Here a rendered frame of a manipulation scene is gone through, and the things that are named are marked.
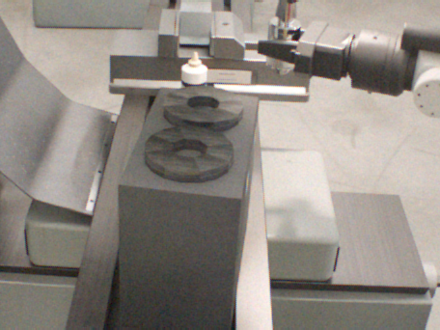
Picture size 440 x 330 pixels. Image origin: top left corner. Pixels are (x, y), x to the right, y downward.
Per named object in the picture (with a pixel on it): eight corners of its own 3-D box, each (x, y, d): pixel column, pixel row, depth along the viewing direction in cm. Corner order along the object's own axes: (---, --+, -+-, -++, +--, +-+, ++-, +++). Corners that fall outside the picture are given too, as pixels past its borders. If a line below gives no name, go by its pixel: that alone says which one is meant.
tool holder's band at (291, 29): (272, 20, 109) (273, 14, 109) (304, 26, 108) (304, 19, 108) (264, 31, 106) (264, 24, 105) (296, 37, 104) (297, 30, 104)
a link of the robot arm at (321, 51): (316, 4, 110) (397, 18, 107) (310, 63, 115) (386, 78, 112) (296, 32, 100) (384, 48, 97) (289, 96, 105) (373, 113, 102)
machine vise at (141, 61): (300, 68, 142) (307, 13, 137) (310, 103, 130) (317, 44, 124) (117, 59, 141) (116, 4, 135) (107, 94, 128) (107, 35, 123)
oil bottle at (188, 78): (205, 108, 126) (207, 47, 120) (204, 120, 122) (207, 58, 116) (180, 107, 126) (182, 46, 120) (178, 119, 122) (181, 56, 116)
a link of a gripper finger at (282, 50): (260, 35, 106) (301, 42, 105) (258, 55, 108) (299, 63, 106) (256, 39, 105) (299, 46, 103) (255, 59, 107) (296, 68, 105)
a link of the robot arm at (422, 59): (386, 71, 110) (461, 87, 107) (373, 113, 103) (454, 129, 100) (396, 5, 103) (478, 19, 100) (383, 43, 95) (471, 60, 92)
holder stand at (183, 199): (248, 223, 99) (261, 86, 88) (230, 341, 80) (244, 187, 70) (157, 212, 100) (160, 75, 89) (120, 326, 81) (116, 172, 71)
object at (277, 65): (269, 55, 112) (272, 20, 109) (300, 60, 111) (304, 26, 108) (261, 67, 108) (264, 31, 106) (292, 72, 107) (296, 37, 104)
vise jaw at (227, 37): (241, 32, 137) (242, 12, 135) (244, 59, 127) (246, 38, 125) (208, 31, 137) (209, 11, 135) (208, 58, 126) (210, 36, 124)
